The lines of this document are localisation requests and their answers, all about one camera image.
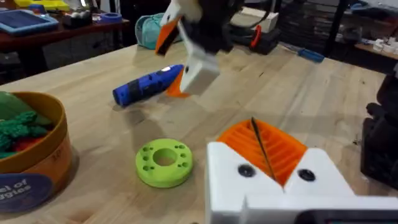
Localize orange ribbed wedge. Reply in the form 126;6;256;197
165;70;190;99

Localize brown tub with toys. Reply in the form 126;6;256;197
0;91;75;214

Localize green disc with holes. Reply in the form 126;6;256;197
135;138;194;189

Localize yellow board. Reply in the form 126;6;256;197
14;0;71;12

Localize blue tray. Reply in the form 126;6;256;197
0;9;60;35

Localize teal soft bag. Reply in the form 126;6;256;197
134;12;183;50

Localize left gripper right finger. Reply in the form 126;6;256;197
252;119;356;197

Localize blue tape roll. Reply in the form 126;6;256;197
98;12;123;24

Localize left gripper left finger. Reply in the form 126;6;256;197
206;117;285;224

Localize blue electric screwdriver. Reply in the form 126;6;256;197
112;64;185;107

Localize dark red side table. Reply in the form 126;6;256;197
0;17;131;54

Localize blue-handled tool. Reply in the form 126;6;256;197
297;48;325;63

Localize white box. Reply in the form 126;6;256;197
230;7;280;34

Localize black case with red handle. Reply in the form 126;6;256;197
228;24;282;55

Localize heap of white parts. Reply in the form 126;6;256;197
372;36;398;55

